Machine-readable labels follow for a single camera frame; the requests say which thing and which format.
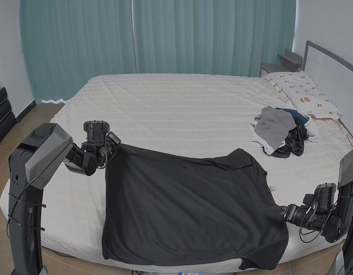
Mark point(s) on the black chest of drawers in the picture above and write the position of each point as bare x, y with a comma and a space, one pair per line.
1, 116

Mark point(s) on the white printed pillow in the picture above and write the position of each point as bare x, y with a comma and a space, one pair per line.
305, 92

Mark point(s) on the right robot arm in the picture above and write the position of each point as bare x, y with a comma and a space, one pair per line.
331, 228

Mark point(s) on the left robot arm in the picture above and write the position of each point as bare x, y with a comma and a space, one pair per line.
24, 210

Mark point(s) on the black T-shirt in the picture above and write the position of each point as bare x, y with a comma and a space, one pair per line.
179, 205

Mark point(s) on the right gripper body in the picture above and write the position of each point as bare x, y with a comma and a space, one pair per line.
295, 215

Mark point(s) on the bed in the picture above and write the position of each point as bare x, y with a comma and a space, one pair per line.
165, 110

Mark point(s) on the pile of clothes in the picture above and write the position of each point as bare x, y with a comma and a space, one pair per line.
275, 127

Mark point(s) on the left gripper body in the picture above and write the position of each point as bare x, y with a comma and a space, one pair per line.
112, 143

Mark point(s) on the grey bedside table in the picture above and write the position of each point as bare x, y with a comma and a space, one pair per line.
272, 67

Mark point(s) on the blue-green curtain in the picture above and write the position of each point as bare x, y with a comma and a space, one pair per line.
213, 27
76, 39

